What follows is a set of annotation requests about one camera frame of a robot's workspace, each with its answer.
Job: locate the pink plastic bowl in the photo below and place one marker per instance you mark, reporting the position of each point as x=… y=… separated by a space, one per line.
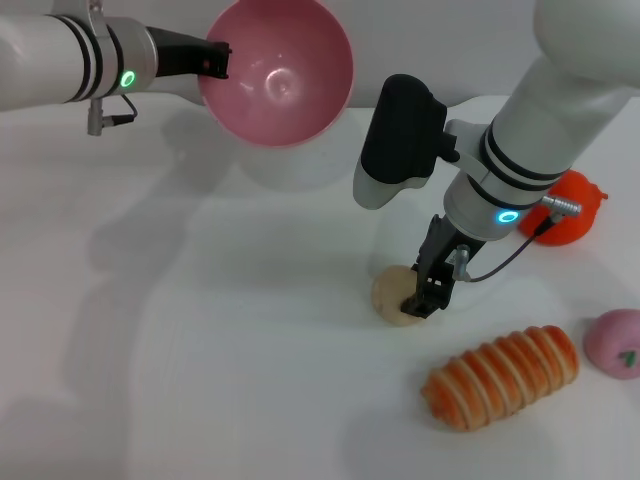
x=285 y=90

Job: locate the pink peach bun toy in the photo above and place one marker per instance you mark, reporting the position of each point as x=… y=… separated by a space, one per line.
x=610 y=340

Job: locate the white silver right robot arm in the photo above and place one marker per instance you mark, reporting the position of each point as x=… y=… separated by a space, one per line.
x=545 y=125

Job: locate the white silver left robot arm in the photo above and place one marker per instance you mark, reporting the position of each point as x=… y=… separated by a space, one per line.
x=60 y=55

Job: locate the orange red persimmon toy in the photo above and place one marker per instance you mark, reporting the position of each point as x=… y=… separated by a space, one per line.
x=570 y=220

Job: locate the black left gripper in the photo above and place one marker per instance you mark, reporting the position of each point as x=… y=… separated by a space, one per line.
x=182 y=55

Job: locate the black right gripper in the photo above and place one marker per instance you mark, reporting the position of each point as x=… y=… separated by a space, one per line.
x=440 y=255

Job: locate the orange striped bread roll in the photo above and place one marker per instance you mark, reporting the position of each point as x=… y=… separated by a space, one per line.
x=500 y=375

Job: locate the beige egg yolk pastry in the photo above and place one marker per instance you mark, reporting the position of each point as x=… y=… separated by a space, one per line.
x=390 y=295

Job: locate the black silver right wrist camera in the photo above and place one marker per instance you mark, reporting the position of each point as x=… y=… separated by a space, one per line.
x=400 y=140

